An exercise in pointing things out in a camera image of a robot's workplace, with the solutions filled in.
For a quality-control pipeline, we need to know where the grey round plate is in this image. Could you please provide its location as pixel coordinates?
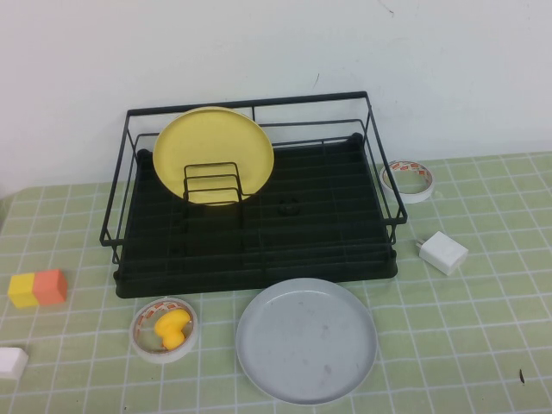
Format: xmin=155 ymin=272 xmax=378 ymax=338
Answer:
xmin=235 ymin=278 xmax=379 ymax=406

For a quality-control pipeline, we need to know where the yellow round plate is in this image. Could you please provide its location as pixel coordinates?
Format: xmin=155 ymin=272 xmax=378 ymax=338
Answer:
xmin=152 ymin=106 xmax=276 ymax=209

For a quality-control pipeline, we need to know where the white tape roll orange print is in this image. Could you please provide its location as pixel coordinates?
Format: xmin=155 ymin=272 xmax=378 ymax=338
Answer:
xmin=129 ymin=297 xmax=199 ymax=366
xmin=379 ymin=159 xmax=436 ymax=204

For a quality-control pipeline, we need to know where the yellow rubber duck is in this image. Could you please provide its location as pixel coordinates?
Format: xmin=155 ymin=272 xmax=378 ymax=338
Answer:
xmin=154 ymin=309 xmax=191 ymax=349

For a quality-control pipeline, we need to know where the white USB charger plug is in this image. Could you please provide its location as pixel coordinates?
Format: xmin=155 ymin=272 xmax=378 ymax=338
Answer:
xmin=414 ymin=230 xmax=470 ymax=276

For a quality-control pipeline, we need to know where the green checked tablecloth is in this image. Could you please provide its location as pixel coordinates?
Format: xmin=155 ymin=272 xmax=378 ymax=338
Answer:
xmin=0 ymin=153 xmax=552 ymax=414

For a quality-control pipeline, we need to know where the orange cube block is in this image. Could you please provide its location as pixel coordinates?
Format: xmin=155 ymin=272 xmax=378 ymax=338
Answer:
xmin=33 ymin=268 xmax=69 ymax=306

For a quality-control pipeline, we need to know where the yellow cube block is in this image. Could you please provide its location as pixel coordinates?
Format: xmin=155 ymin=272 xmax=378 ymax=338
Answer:
xmin=7 ymin=273 xmax=40 ymax=309

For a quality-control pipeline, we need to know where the white foam block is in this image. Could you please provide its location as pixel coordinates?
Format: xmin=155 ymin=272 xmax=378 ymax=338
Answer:
xmin=0 ymin=347 xmax=29 ymax=381

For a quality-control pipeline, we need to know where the black wire dish rack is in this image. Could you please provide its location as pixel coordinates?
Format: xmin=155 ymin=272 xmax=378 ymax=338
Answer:
xmin=98 ymin=90 xmax=409 ymax=301

